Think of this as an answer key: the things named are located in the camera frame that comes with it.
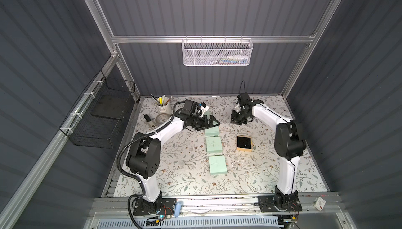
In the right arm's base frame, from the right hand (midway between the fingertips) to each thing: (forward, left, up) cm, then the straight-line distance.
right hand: (233, 120), depth 96 cm
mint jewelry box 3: (-14, +12, -5) cm, 19 cm away
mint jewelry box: (+9, +16, -5) cm, 19 cm away
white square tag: (-43, -38, -8) cm, 58 cm away
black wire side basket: (-14, +68, +21) cm, 73 cm away
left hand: (-10, +11, +7) cm, 16 cm away
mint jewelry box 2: (-5, +13, -6) cm, 15 cm away
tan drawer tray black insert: (-12, -6, -7) cm, 15 cm away
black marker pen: (+2, +54, -4) cm, 54 cm away
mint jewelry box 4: (-26, +11, -5) cm, 28 cm away
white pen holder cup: (+9, +44, +4) cm, 45 cm away
